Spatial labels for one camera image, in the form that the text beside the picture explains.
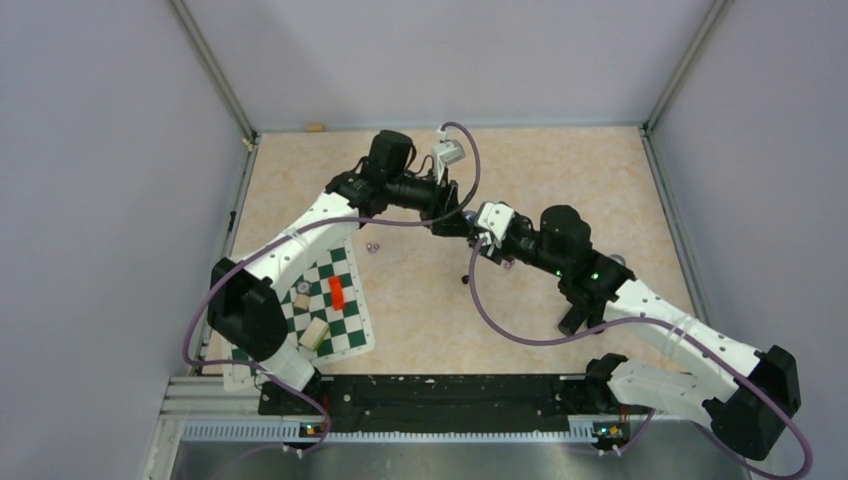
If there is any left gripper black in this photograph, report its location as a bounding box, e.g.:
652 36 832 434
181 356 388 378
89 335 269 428
387 164 475 238

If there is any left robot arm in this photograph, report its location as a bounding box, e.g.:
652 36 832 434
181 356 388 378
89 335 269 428
202 122 476 414

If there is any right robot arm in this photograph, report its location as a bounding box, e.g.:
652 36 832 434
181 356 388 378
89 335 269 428
473 202 800 460

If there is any orange rectangular block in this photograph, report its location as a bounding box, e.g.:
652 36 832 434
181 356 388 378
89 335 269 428
328 276 346 311

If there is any green white chess mat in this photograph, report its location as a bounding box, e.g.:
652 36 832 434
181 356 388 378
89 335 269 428
221 243 377 392

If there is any blue poker chip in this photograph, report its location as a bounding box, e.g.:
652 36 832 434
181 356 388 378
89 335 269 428
296 281 311 296

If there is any small wooden cube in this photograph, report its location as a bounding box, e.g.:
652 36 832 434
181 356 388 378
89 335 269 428
292 294 311 312

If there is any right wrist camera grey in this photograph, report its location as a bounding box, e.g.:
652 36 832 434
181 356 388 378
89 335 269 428
475 202 515 246

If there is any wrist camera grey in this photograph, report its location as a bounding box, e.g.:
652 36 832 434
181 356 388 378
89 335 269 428
475 202 515 246
430 139 466 183

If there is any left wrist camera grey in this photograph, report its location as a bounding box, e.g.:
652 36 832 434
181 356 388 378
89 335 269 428
430 139 466 183

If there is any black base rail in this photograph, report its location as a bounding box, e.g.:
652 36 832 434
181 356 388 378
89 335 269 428
258 374 648 434

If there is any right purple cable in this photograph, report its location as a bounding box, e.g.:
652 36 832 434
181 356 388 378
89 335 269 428
467 238 815 480

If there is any aluminium frame post right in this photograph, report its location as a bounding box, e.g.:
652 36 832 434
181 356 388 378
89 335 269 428
642 0 735 137

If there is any aluminium frame post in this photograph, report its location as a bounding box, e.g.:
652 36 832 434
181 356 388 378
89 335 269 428
642 0 735 137
166 0 258 145

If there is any aluminium frame post left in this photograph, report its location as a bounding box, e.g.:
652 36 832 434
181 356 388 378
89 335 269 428
166 0 258 145

